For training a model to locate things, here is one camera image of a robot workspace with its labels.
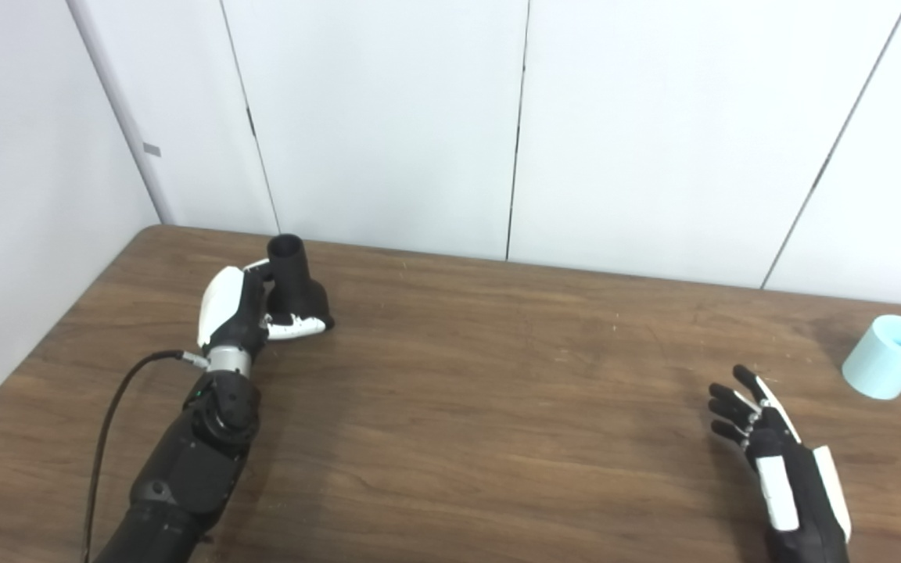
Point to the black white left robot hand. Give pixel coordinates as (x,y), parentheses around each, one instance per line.
(235,313)

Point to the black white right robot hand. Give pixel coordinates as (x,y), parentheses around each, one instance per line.
(806,500)

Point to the black cylindrical base part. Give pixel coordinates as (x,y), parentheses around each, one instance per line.
(298,289)

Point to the light blue cylinder cup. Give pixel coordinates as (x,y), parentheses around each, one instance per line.
(881,363)

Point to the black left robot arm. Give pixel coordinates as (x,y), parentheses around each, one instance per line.
(192,469)

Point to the small grey wall label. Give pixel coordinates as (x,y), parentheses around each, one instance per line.
(152,149)

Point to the dark wall panel hinge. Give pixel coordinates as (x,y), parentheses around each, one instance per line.
(251,122)

